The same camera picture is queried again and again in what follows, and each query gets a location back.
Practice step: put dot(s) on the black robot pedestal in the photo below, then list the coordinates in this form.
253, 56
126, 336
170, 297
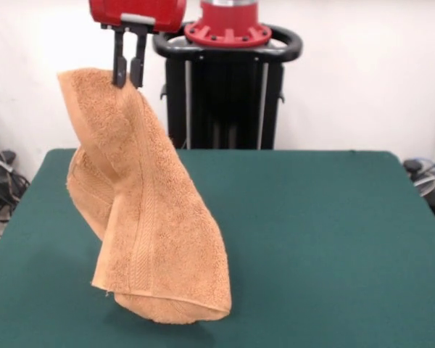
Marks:
239, 108

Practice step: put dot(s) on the tan terry towel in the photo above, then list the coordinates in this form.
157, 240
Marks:
159, 217

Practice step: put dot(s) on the dark green table cloth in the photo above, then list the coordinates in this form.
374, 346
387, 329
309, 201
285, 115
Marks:
311, 253

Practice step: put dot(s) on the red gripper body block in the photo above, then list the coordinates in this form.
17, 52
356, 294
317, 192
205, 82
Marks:
137, 9

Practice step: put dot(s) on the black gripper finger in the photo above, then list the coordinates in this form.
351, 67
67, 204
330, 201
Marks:
119, 69
137, 65

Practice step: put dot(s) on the black power adapter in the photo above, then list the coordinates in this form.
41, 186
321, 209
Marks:
6, 156
413, 165

